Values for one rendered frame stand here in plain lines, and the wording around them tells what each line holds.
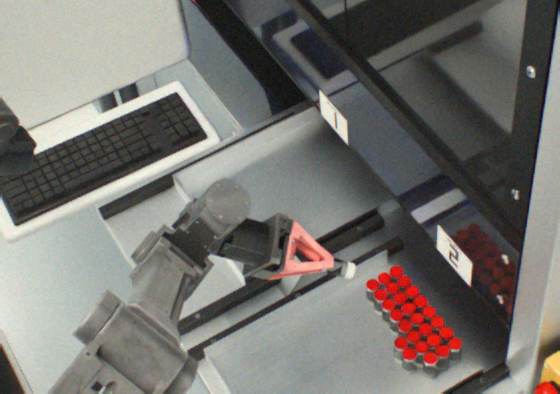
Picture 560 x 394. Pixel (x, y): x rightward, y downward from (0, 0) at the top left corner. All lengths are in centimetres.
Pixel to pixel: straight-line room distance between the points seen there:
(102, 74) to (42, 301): 94
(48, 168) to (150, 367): 121
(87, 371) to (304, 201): 102
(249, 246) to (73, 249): 171
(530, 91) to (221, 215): 38
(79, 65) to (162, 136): 21
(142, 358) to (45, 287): 206
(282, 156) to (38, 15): 51
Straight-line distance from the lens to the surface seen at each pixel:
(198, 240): 133
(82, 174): 211
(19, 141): 157
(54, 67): 217
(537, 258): 146
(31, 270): 306
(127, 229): 194
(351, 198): 192
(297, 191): 194
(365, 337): 176
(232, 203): 131
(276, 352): 176
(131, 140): 214
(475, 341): 177
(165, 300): 110
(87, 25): 213
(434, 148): 156
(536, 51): 124
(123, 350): 96
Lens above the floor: 240
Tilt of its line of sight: 51 degrees down
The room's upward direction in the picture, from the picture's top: 8 degrees counter-clockwise
